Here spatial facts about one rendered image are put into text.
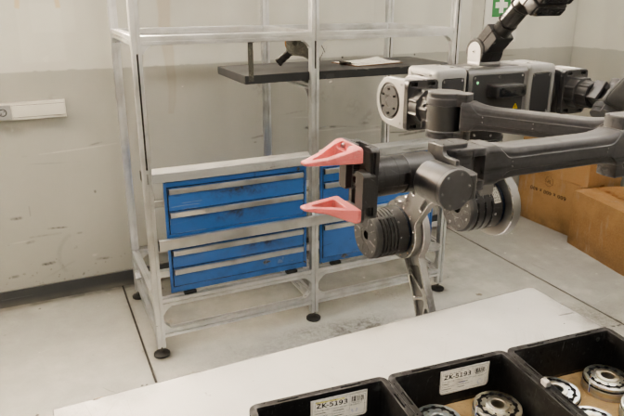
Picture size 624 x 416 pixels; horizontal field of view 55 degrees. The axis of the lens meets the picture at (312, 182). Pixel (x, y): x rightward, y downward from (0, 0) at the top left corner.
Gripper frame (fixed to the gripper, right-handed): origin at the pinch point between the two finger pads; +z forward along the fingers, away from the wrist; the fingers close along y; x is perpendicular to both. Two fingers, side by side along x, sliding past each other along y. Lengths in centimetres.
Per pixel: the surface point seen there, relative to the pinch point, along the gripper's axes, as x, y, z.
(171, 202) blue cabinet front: 194, 70, -23
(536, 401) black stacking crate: 5, 56, -56
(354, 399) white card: 21, 56, -21
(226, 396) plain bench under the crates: 58, 76, -5
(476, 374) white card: 17, 56, -51
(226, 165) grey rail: 193, 54, -49
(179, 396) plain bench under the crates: 64, 76, 6
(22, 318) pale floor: 261, 150, 48
